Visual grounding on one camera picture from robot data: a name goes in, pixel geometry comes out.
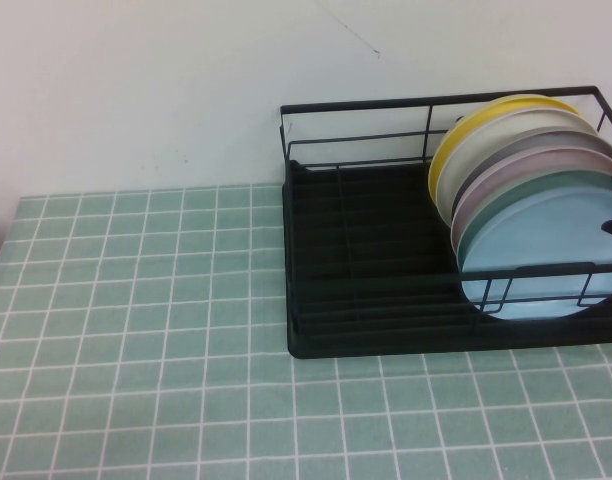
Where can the light blue plate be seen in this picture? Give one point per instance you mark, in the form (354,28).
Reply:
(536,240)

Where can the grey plate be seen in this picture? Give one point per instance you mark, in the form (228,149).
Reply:
(536,143)

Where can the mint green plate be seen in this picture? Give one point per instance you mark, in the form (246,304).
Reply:
(511,200)

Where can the pink plate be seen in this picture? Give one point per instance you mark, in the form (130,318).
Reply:
(511,173)

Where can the white plate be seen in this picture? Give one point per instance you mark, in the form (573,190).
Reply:
(486,145)

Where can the yellow plate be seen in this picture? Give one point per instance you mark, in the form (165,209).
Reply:
(448,145)

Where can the green checked tablecloth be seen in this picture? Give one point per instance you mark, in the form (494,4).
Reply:
(136,350)

